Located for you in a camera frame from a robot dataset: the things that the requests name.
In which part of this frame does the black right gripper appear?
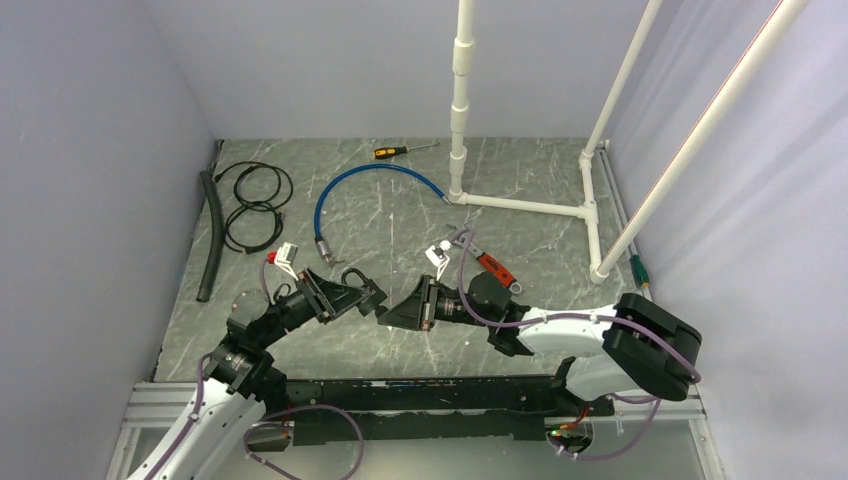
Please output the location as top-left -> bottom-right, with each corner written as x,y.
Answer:
378,275 -> 495,332

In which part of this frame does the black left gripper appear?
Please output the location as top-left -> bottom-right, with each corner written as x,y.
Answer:
257,265 -> 369,348

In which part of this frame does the black padlock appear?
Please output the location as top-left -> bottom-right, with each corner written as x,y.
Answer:
341,268 -> 388,318

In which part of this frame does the blue cable lock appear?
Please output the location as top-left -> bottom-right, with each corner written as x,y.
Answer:
312,162 -> 452,266

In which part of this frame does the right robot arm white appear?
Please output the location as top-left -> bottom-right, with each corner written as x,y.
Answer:
376,273 -> 702,415

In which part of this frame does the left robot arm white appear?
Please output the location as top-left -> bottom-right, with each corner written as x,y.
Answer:
130,269 -> 387,479

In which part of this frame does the black foam tube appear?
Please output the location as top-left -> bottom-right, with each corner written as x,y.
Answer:
196,170 -> 225,303

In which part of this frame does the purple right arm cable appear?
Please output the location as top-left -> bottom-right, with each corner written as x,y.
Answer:
455,228 -> 702,386

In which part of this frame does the red handled adjustable wrench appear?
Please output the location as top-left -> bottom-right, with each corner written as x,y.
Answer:
447,224 -> 523,295

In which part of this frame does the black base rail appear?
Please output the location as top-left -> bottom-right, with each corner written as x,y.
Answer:
261,375 -> 614,446

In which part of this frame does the black coiled cable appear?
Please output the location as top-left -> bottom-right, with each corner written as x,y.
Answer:
213,161 -> 295,256

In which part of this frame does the orange handled screwdriver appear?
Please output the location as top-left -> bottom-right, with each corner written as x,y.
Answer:
372,141 -> 440,160

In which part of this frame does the white pvc pipe frame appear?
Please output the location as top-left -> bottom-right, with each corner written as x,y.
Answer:
447,0 -> 811,285

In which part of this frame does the green handled screwdriver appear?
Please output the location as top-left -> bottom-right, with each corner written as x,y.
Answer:
629,254 -> 651,289

